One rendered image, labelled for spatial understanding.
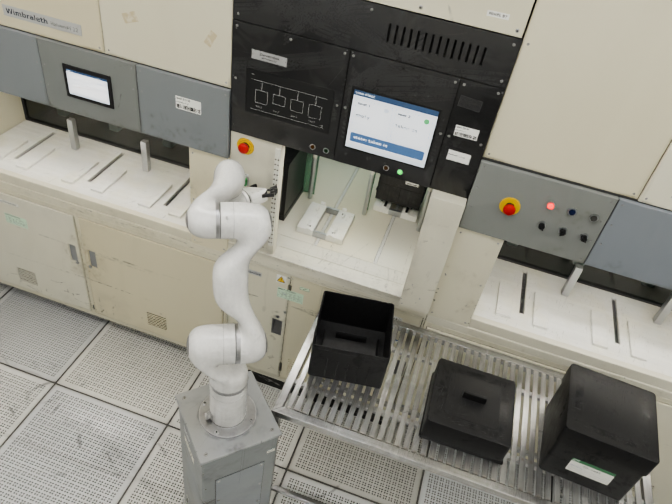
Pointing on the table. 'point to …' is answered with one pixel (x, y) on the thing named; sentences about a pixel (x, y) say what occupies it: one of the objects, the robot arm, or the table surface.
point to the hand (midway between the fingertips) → (265, 188)
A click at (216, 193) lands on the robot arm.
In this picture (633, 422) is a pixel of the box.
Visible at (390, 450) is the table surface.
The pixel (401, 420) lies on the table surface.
